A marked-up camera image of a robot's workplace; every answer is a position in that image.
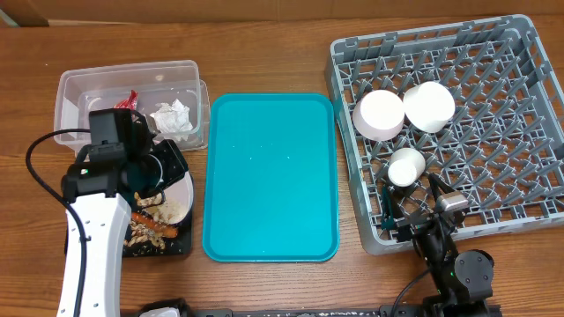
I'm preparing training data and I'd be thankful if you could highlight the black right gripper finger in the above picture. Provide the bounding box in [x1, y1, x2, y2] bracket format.
[427, 173, 459, 198]
[382, 187, 404, 230]

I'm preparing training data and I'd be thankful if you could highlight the white cup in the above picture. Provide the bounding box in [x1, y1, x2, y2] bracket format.
[388, 148, 426, 187]

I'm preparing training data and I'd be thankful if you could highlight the pink plate with food scraps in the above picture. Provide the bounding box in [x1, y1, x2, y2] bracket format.
[145, 172, 195, 226]

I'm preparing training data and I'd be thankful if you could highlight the orange carrot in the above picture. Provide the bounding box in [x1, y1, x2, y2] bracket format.
[131, 212, 178, 238]

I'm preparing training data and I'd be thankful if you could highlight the white tissue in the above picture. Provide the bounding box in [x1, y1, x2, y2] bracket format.
[150, 99, 193, 142]

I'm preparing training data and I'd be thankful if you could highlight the red snack wrapper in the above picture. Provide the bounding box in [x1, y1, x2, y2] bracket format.
[115, 90, 138, 110]

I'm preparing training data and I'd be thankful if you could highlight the white bowl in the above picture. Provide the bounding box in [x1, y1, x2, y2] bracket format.
[403, 81, 456, 133]

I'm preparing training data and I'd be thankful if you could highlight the pink bowl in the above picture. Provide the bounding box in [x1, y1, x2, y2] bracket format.
[352, 90, 405, 141]

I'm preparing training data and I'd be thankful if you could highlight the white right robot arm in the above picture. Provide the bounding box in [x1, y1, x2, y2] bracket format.
[390, 173, 500, 316]

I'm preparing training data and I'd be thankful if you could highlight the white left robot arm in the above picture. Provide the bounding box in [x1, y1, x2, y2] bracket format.
[57, 108, 194, 316]

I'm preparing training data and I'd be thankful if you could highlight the grey dishwasher rack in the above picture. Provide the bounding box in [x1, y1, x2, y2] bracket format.
[326, 15, 563, 255]

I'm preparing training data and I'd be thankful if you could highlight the food scraps pile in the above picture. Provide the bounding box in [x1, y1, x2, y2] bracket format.
[124, 193, 166, 251]

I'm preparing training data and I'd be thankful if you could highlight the black tray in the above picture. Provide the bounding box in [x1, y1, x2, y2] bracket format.
[72, 192, 192, 257]

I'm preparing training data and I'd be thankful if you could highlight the clear plastic container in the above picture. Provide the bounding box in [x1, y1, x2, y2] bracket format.
[54, 60, 210, 151]

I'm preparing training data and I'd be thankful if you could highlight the teal plastic tray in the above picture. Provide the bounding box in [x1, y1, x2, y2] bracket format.
[202, 92, 339, 262]

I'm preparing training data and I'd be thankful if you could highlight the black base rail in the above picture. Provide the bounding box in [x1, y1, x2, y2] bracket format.
[131, 298, 503, 317]

